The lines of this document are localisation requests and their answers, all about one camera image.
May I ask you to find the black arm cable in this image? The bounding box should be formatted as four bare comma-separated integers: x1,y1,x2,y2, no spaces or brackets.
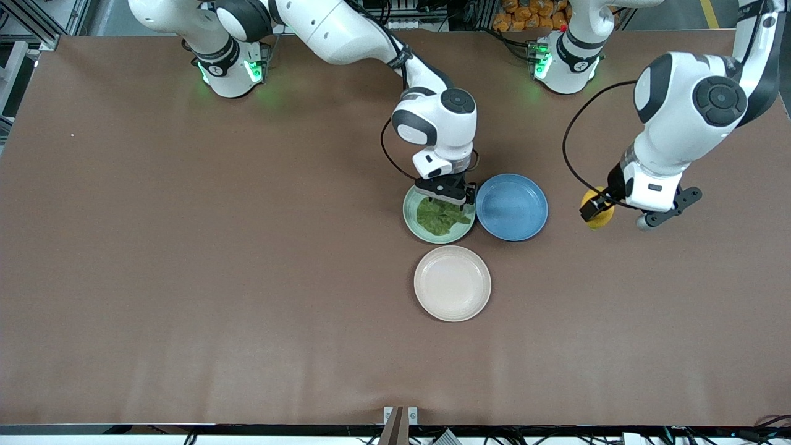
562,79,638,208
346,0,427,184

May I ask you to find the light green plate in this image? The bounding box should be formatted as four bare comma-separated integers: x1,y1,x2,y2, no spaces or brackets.
403,179,476,244

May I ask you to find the beige plate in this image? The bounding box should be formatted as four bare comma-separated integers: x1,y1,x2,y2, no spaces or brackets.
413,245,493,323

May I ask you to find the brown camera post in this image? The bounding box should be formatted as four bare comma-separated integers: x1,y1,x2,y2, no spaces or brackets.
378,406,410,445

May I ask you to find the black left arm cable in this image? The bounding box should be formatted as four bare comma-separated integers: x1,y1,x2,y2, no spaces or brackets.
562,79,638,208

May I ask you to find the black base cable bundle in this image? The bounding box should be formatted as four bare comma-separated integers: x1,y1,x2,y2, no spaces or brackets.
491,28,539,62

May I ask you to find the green lettuce leaf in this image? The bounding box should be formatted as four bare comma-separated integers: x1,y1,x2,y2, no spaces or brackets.
416,196,472,237

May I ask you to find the blue plate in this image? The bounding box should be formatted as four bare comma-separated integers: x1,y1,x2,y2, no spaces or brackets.
475,173,549,242

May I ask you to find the aluminium frame profile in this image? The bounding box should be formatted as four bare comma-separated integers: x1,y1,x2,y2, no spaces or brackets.
0,0,93,51

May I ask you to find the electronics rack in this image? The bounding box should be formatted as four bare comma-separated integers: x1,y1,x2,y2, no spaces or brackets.
371,0,450,32

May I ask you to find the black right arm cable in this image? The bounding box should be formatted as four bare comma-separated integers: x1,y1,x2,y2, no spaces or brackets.
346,0,427,184

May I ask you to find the yellow lemon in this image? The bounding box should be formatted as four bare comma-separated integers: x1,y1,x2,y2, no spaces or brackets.
581,187,616,231

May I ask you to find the bag of oranges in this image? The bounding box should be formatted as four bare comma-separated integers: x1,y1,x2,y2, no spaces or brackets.
493,0,572,33

